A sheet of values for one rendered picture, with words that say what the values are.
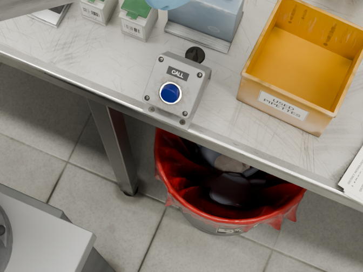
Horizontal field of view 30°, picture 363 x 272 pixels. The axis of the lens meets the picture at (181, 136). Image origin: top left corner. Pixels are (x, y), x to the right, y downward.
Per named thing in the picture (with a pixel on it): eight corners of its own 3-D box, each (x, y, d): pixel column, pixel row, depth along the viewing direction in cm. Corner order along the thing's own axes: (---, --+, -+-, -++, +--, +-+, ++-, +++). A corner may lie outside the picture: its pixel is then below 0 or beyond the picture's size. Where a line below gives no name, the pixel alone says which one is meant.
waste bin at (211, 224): (129, 217, 180) (115, 178, 138) (184, 98, 190) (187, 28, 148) (262, 274, 176) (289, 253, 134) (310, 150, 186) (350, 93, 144)
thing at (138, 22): (121, 33, 100) (117, 12, 94) (134, 6, 101) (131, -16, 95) (146, 43, 100) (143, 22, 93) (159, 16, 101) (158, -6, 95)
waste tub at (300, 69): (233, 100, 97) (240, 74, 88) (271, 24, 101) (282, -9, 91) (319, 140, 96) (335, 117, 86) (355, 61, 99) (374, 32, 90)
